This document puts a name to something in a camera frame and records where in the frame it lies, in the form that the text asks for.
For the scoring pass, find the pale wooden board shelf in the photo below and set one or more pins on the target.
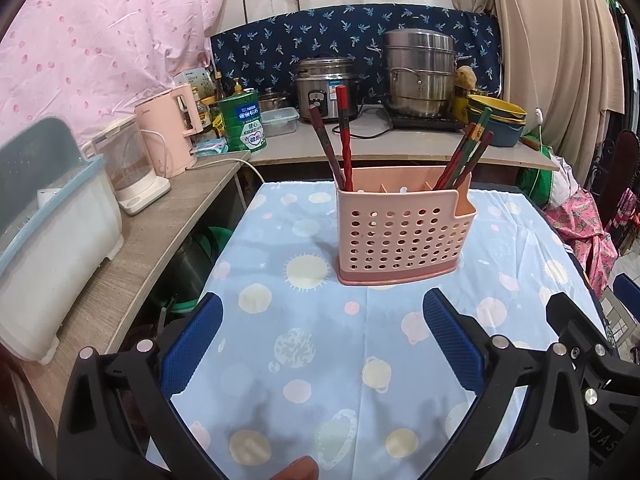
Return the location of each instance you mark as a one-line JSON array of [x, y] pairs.
[[400, 147]]

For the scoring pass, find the blue face mask pack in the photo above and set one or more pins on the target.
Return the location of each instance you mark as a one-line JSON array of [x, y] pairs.
[[210, 147]]

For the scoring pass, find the red chopstick black band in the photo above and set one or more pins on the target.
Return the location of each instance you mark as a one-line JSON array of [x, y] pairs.
[[457, 157]]

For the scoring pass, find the clear plastic food container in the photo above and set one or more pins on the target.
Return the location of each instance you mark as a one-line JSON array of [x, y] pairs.
[[280, 122]]

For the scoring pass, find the dark purple chopstick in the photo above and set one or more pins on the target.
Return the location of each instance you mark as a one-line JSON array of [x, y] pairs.
[[468, 141]]

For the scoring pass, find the pink perforated utensil holder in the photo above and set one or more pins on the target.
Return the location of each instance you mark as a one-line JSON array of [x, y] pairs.
[[395, 195]]

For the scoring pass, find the steel steamer pot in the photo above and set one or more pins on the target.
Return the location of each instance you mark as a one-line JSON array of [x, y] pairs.
[[417, 75]]

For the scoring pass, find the dark metal chair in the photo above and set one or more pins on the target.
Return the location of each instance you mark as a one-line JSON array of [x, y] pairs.
[[622, 185]]

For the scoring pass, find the hanging dark clothes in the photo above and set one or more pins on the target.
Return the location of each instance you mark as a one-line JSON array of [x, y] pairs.
[[625, 60]]

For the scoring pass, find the yellow pump bottle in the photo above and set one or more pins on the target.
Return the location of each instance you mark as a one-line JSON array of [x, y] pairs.
[[238, 87]]

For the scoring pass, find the dark red chopstick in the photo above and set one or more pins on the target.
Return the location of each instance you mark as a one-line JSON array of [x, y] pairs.
[[322, 135]]

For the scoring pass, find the stacked yellow and blue bowls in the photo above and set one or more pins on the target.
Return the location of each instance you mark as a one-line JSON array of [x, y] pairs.
[[495, 120]]

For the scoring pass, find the green chopstick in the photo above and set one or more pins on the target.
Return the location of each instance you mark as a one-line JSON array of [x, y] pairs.
[[484, 120]]

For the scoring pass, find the blue printed tablecloth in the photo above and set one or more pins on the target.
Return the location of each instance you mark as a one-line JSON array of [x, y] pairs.
[[310, 370]]

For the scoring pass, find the pink electric kettle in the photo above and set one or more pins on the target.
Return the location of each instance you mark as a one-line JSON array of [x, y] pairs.
[[165, 135]]

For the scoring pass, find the pink pineapple print cloth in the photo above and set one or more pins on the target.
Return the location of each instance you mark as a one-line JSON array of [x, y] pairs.
[[580, 230]]

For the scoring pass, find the small lidded steel pot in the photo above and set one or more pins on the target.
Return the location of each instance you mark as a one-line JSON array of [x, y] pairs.
[[272, 100]]

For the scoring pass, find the person's left hand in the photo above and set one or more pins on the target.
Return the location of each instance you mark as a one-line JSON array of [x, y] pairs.
[[299, 470]]

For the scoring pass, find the white dish drainer box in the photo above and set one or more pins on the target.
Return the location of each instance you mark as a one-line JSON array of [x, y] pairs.
[[60, 260]]

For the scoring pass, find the pink spotted sheet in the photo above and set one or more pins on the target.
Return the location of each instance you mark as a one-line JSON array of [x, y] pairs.
[[100, 35]]

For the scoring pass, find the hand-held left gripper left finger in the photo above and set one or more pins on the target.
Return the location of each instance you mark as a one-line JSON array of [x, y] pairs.
[[192, 345]]

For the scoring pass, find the white paper box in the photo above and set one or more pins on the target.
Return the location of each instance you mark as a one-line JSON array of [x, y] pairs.
[[192, 80]]

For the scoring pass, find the white glass kettle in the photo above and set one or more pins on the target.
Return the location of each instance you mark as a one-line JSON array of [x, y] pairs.
[[135, 175]]

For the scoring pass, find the steel rice cooker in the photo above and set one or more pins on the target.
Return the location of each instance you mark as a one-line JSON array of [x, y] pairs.
[[320, 85]]

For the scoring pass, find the green milk powder can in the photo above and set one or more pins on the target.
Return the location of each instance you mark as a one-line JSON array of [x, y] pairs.
[[242, 125]]

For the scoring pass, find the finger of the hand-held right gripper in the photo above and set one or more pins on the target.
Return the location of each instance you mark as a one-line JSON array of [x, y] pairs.
[[582, 335]]

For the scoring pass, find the brown loofah sponge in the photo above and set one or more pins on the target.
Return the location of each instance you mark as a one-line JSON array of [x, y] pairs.
[[465, 77]]

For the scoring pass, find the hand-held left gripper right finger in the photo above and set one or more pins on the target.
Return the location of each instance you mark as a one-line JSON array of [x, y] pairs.
[[452, 340]]

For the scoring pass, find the yellow snack packet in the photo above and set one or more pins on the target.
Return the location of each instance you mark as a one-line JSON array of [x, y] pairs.
[[216, 124]]

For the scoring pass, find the dark glass bottle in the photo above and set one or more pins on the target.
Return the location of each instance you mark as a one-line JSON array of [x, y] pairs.
[[218, 85]]

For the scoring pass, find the green plastic basin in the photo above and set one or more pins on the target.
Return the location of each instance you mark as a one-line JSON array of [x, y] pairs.
[[220, 240]]

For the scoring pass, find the grey wood-grain counter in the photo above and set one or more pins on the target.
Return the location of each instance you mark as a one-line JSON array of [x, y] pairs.
[[145, 250]]

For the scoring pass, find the green bag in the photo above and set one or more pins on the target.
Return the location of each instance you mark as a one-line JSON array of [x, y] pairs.
[[535, 175]]

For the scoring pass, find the navy leaf print cloth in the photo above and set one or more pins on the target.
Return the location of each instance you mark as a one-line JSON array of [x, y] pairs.
[[300, 30]]

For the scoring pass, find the beige curtain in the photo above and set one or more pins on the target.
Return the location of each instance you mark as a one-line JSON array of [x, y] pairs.
[[550, 60]]

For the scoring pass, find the black induction cooker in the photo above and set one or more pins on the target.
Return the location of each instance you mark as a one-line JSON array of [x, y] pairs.
[[425, 122]]

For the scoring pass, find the brown chopstick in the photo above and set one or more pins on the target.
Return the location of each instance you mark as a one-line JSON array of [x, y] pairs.
[[480, 147]]

